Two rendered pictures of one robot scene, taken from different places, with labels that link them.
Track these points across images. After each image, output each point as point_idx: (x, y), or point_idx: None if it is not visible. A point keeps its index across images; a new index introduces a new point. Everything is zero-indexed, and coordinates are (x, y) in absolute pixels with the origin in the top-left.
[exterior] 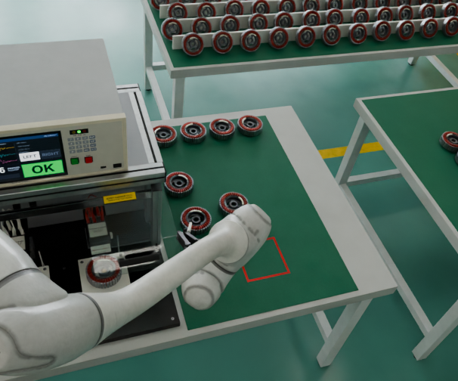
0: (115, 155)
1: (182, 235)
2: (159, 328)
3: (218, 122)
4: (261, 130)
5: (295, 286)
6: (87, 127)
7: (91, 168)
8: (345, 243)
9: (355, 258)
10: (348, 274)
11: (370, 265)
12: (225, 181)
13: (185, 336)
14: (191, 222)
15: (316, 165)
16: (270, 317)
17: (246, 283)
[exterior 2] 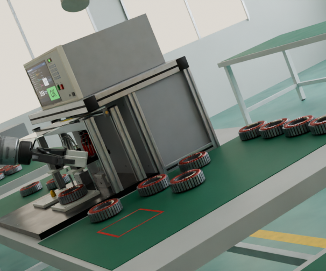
0: (68, 83)
1: (55, 148)
2: (33, 234)
3: (303, 118)
4: None
5: (100, 247)
6: (50, 56)
7: (66, 95)
8: (185, 233)
9: (164, 248)
10: (133, 255)
11: (157, 258)
12: (225, 167)
13: (31, 245)
14: (86, 151)
15: (316, 164)
16: (59, 259)
17: (94, 232)
